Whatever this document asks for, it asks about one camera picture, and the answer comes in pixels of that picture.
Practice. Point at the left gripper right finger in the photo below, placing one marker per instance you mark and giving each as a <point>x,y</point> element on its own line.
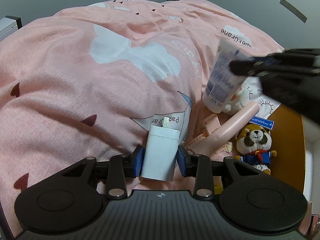
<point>199,167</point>

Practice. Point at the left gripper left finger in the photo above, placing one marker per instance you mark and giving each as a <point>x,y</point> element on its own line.
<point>121,167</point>

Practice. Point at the pink handheld fan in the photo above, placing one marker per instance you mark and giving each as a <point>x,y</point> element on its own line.
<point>215,135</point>

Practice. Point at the white power adapter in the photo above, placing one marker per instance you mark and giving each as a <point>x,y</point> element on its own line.
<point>160,153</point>

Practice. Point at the white popcorn plush toy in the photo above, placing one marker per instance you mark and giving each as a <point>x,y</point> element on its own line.
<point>250,90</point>

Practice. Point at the brown raccoon sailor plush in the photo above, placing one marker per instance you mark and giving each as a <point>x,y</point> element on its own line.
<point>253,143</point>

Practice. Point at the white cream tube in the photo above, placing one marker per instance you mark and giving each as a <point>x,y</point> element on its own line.
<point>222,83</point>

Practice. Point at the pink patterned duvet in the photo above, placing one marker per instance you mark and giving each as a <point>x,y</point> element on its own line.
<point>90,81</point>

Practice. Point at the grey wall strip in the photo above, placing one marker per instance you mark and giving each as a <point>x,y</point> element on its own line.
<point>293,10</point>

